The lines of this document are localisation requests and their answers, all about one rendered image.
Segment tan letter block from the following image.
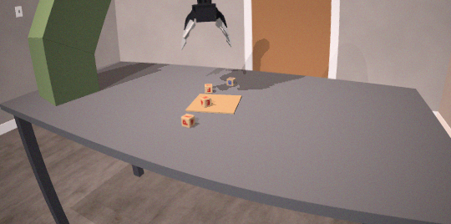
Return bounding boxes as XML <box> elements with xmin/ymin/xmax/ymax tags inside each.
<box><xmin>226</xmin><ymin>77</ymin><xmax>236</xmax><ymax>86</ymax></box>
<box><xmin>181</xmin><ymin>114</ymin><xmax>195</xmax><ymax>128</ymax></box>
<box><xmin>205</xmin><ymin>84</ymin><xmax>213</xmax><ymax>94</ymax></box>
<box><xmin>200</xmin><ymin>95</ymin><xmax>212</xmax><ymax>107</ymax></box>

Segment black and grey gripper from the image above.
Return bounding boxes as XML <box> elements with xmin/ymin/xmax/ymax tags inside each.
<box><xmin>181</xmin><ymin>0</ymin><xmax>232</xmax><ymax>49</ymax></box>

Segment peach flat mat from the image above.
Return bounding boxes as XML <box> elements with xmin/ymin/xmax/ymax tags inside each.
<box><xmin>185</xmin><ymin>94</ymin><xmax>241</xmax><ymax>114</ymax></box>

